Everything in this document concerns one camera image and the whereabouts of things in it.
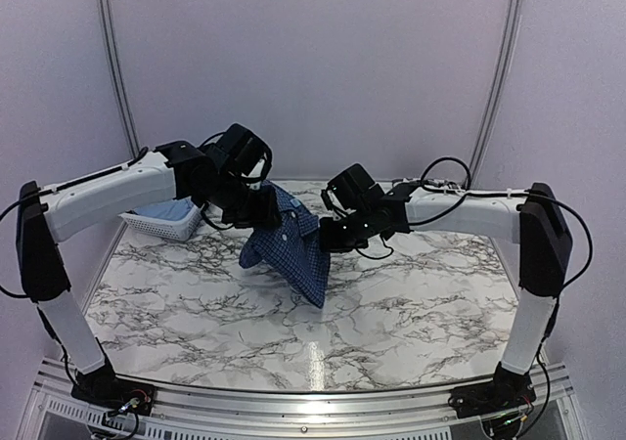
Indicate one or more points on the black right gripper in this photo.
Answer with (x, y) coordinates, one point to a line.
(331, 242)

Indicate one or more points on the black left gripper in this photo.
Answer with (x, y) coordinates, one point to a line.
(264, 216)

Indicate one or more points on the blue checked shirt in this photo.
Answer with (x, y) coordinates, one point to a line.
(293, 249)

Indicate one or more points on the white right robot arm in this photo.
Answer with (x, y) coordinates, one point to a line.
(530, 219)

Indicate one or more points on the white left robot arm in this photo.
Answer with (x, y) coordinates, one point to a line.
(48, 216)

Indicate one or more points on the white plastic basket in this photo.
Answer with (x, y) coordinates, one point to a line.
(179, 231)

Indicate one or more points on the light blue folded shirt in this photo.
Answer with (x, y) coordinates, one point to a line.
(172, 210)

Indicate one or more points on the black white plaid shirt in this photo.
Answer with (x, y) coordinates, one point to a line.
(433, 183)

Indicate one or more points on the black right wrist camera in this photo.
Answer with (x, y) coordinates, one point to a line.
(353, 189)

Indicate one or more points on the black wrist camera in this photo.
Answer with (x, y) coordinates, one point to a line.
(353, 189)
(240, 153)

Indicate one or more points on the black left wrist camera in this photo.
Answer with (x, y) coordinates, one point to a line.
(240, 153)

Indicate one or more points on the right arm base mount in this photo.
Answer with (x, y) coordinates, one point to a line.
(487, 398)

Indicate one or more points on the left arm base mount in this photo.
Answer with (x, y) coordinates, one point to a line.
(122, 396)

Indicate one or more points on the right aluminium wall post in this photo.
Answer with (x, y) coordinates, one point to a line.
(502, 68)

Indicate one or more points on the aluminium wall post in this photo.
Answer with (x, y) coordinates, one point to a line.
(119, 90)
(502, 68)

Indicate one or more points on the left aluminium wall post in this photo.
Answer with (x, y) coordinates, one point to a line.
(119, 90)

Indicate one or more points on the aluminium front rail frame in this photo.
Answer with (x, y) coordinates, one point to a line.
(193, 412)

